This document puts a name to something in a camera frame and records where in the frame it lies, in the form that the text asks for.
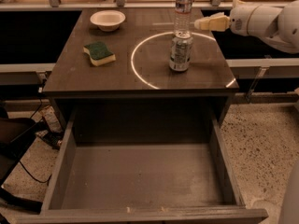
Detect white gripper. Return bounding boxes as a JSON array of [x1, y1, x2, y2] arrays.
[[194, 1, 253, 36]]

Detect clear plastic water bottle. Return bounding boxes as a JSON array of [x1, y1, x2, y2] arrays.
[[174, 0, 194, 39]]

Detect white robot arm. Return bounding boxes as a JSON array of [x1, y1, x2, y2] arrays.
[[194, 0, 299, 224]]

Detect open grey top drawer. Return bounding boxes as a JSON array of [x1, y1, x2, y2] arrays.
[[18, 100, 267, 224]]

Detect silver soda can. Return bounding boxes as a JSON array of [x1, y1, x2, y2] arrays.
[[169, 32, 193, 72]]

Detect white paper bowl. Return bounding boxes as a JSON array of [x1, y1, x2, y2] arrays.
[[90, 10, 125, 32]]

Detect green yellow sponge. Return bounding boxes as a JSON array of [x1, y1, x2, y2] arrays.
[[83, 41, 116, 66]]

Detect black chair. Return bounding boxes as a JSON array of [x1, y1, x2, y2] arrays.
[[0, 107, 42, 213]]

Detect black cable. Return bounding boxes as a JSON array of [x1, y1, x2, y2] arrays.
[[18, 77, 52, 185]]

